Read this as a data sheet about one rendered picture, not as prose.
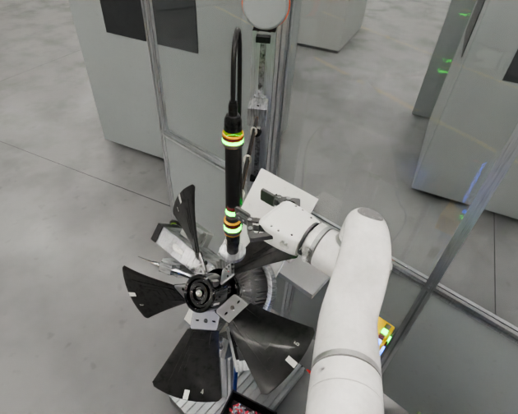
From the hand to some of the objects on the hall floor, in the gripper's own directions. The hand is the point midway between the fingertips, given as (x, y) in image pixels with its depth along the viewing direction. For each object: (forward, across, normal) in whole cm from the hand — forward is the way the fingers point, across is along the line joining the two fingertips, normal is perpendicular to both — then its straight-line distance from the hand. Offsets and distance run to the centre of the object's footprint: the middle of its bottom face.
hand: (252, 204), depth 82 cm
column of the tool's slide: (+48, -59, +165) cm, 182 cm away
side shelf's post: (+18, -54, +165) cm, 175 cm away
